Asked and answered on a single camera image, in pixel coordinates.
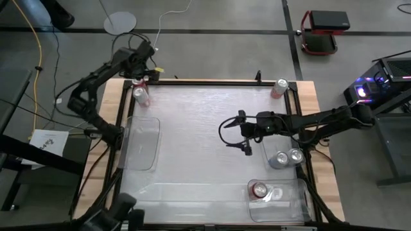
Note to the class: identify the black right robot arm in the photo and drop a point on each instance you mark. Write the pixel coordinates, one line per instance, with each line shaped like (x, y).
(321, 118)

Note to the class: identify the black aluminium table frame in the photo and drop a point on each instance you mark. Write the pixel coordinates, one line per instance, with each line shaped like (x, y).
(208, 82)

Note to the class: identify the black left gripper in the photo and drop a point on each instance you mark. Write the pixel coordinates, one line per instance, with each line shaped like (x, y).
(141, 69)

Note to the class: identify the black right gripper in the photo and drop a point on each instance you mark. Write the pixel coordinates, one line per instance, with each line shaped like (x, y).
(266, 123)

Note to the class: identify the red soda can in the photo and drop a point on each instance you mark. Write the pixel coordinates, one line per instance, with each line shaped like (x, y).
(142, 84)
(259, 190)

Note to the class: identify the black bulky machine part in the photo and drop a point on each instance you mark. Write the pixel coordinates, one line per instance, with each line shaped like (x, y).
(115, 211)

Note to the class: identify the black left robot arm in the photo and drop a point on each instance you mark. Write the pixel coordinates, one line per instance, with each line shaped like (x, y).
(106, 69)

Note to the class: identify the white paper sheet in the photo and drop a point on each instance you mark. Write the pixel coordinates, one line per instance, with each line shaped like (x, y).
(45, 144)

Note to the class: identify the grey floor lamp base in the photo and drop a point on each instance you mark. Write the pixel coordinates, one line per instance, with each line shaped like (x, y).
(123, 24)

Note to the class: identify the black computer tower with lights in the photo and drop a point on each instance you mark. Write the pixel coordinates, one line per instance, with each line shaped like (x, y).
(398, 69)

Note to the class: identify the grey metal side table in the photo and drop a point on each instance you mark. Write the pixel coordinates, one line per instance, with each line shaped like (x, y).
(398, 144)

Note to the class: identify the clear plastic bin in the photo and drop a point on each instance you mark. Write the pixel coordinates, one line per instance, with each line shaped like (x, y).
(266, 150)
(289, 208)
(141, 150)

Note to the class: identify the black frame clamp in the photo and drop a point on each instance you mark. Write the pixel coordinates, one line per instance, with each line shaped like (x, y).
(258, 76)

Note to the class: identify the red black rolling stool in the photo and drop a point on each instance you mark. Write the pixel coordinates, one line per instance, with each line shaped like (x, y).
(327, 20)

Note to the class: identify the pink white soda can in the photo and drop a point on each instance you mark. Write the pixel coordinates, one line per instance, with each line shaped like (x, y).
(140, 93)
(280, 86)

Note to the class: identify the silver aluminium extrusion bar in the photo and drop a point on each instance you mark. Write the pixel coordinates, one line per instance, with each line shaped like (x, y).
(298, 228)

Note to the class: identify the black metal stand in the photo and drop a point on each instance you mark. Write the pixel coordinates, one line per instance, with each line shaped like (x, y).
(38, 155)

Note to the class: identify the person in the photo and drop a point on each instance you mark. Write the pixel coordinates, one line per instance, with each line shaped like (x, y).
(57, 16)

